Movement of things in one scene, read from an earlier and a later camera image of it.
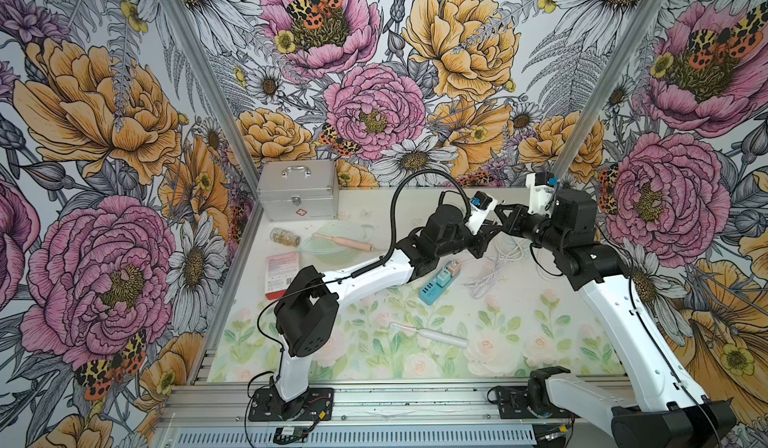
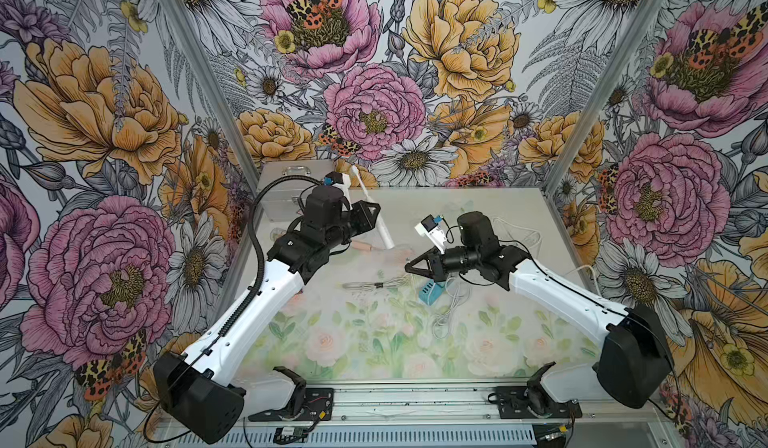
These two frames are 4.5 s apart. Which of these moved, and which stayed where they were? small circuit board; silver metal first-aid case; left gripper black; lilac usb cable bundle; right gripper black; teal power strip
Moved: left gripper black; right gripper black; lilac usb cable bundle
Stayed: silver metal first-aid case; small circuit board; teal power strip
